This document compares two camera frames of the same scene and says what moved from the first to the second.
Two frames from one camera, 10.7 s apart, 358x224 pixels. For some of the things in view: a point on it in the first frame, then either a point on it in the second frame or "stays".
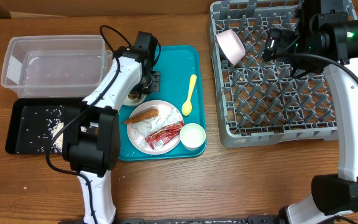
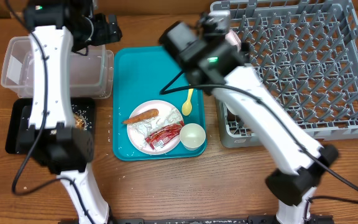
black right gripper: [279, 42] → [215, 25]
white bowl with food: [133, 99] → [235, 107]
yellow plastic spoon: [187, 107] stays
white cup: [192, 135] stays
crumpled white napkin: [140, 130] stays
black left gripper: [155, 86] → [104, 37]
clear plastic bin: [56, 66] stays
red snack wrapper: [158, 138] stays
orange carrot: [141, 116] stays
